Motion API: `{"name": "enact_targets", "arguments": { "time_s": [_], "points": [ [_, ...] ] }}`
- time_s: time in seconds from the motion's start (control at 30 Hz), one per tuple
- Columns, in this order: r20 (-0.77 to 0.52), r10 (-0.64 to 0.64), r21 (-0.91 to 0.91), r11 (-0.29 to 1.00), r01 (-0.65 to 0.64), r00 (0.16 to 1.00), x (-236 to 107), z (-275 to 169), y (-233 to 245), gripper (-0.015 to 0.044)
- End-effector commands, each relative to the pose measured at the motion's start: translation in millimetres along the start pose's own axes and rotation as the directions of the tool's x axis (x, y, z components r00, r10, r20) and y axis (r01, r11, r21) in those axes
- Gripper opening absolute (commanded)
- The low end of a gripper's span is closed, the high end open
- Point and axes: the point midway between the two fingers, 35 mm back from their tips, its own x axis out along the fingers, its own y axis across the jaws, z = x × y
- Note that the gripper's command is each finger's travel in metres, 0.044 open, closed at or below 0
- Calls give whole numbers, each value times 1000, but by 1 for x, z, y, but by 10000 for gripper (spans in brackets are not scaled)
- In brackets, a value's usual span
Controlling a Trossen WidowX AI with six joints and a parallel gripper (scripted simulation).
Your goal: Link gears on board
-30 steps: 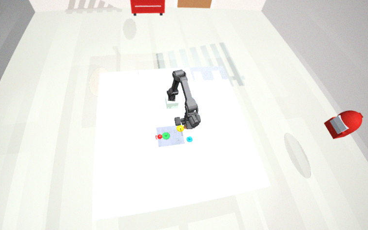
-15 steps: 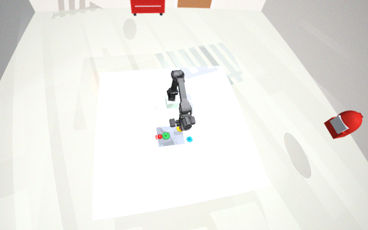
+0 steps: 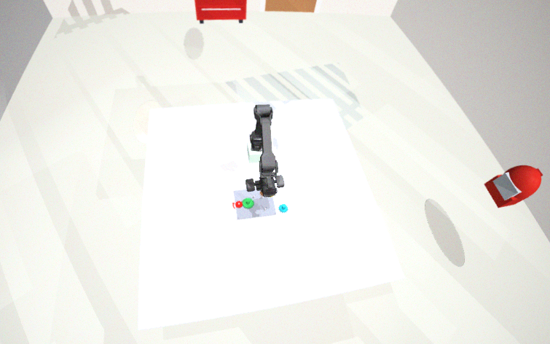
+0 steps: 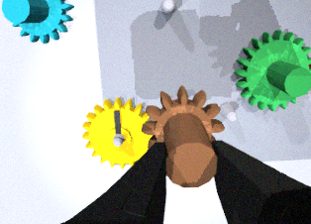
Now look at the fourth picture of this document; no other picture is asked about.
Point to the brown gear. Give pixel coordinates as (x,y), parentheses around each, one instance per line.
(186,128)

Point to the teal gear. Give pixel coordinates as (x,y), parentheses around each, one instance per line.
(42,19)

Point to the yellow gear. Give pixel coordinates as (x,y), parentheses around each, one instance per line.
(111,120)

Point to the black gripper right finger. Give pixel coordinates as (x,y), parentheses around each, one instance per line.
(252,192)

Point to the grey flat board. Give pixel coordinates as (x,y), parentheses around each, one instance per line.
(148,46)

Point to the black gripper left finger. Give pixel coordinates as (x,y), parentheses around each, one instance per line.
(137,197)

